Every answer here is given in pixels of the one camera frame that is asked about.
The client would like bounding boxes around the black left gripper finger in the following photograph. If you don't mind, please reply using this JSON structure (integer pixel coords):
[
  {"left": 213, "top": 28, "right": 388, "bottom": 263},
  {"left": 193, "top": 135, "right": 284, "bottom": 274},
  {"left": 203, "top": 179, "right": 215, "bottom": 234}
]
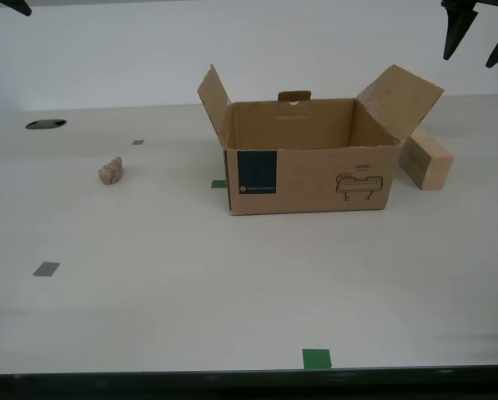
[{"left": 0, "top": 0, "right": 33, "bottom": 18}]

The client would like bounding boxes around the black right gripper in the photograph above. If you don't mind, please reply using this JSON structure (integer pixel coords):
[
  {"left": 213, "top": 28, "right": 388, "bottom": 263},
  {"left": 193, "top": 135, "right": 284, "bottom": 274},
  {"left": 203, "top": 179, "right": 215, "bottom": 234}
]
[{"left": 440, "top": 0, "right": 498, "bottom": 69}]

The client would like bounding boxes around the light wooden block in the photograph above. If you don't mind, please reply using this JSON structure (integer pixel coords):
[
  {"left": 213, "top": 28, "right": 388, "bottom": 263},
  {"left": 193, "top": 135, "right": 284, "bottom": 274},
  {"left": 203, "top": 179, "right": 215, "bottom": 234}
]
[{"left": 398, "top": 125, "right": 455, "bottom": 193}]

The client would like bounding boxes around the speckled pink granite rock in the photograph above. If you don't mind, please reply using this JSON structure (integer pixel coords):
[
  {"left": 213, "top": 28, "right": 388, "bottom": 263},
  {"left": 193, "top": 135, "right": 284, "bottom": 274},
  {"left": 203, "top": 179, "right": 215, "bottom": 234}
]
[{"left": 97, "top": 155, "right": 124, "bottom": 187}]

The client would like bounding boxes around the brown cardboard box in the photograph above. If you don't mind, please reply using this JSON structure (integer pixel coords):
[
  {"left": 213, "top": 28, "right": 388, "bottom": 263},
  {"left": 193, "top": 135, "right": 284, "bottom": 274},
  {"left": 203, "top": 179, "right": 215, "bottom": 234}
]
[{"left": 196, "top": 62, "right": 446, "bottom": 217}]

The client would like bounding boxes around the black oval table grommet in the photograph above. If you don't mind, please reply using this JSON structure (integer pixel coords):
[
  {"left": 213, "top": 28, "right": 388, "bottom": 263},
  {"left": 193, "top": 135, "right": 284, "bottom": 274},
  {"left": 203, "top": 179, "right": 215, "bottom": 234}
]
[{"left": 24, "top": 118, "right": 68, "bottom": 132}]

